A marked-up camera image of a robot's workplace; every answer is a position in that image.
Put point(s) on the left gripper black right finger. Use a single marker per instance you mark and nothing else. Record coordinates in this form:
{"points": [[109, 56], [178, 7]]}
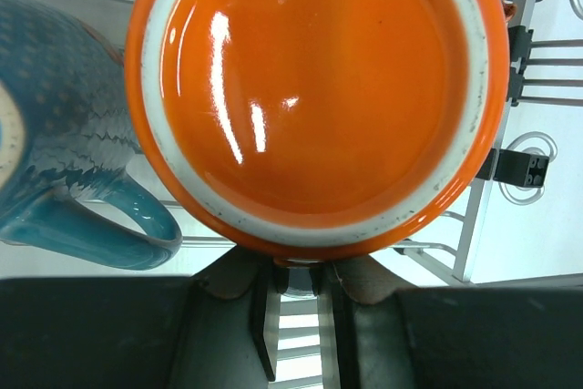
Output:
{"points": [[379, 331]]}

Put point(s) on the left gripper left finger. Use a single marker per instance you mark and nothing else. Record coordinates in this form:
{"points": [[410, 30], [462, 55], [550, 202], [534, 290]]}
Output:
{"points": [[203, 331]]}

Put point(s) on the orange mug black handle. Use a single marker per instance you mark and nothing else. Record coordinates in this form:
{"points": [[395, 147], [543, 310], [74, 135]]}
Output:
{"points": [[316, 129]]}

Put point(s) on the blue mug white inside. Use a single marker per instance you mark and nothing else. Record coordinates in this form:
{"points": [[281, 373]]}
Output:
{"points": [[66, 141]]}

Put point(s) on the clear hook lower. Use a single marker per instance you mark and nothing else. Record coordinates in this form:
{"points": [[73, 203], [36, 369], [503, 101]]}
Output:
{"points": [[532, 164]]}

